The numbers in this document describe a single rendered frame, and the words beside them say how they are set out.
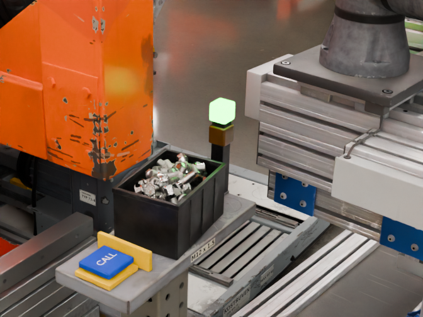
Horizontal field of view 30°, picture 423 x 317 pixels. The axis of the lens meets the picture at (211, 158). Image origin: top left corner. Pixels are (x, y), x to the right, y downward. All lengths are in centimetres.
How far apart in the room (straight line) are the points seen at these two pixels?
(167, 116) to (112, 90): 170
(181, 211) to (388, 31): 47
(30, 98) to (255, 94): 47
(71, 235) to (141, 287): 33
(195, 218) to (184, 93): 200
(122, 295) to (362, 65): 56
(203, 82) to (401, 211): 244
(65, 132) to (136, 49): 22
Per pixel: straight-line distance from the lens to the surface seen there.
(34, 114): 165
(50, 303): 171
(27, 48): 164
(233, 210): 162
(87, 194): 191
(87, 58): 150
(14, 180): 235
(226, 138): 160
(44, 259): 164
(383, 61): 132
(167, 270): 143
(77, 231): 169
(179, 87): 351
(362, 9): 130
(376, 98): 125
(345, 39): 131
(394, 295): 185
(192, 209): 146
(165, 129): 309
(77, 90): 153
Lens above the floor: 125
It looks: 26 degrees down
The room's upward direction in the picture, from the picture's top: 2 degrees clockwise
